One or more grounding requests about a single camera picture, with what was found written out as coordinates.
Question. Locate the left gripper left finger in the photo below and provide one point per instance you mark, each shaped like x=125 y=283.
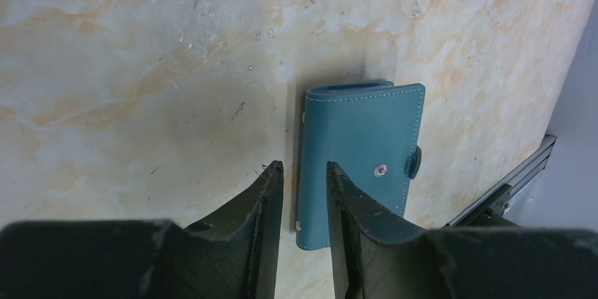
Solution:
x=230 y=253

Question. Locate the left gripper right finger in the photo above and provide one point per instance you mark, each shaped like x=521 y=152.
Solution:
x=378 y=254

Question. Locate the teal card holder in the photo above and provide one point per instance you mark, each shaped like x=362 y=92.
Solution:
x=371 y=130

